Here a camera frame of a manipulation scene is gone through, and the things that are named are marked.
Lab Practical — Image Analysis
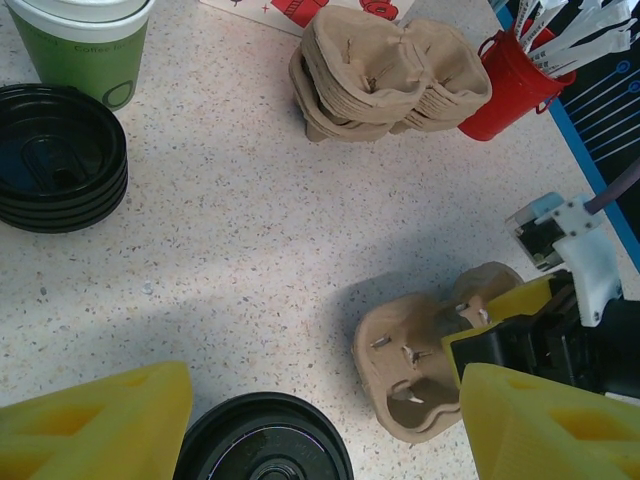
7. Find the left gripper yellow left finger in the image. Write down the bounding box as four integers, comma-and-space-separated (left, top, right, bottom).
0, 360, 195, 480

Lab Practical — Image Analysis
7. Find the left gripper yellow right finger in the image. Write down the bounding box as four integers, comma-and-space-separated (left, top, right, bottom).
458, 362, 640, 480

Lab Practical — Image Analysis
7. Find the single pulp cup carrier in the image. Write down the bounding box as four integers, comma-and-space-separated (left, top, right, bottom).
352, 262, 526, 444

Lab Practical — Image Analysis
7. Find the single black cup lid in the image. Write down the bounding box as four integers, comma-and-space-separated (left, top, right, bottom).
172, 391, 354, 480

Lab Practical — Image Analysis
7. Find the white red-printed paper bag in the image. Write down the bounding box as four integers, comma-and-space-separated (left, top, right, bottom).
199, 0, 416, 39

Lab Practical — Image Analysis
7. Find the small red bucket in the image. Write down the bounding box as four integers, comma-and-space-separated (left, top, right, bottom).
457, 28, 577, 144

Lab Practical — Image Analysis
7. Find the white sugar stick packet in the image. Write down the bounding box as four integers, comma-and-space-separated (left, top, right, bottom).
542, 37, 632, 79
542, 0, 629, 31
524, 19, 632, 56
514, 0, 544, 40

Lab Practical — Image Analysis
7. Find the stack of black cup lids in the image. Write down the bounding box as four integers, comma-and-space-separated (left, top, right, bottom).
0, 83, 129, 234

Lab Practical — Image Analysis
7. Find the stack of pulp cup carriers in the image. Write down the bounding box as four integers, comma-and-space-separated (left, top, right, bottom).
288, 5, 494, 144

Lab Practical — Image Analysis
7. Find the cup near back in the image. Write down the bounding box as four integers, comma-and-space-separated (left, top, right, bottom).
4, 0, 156, 114

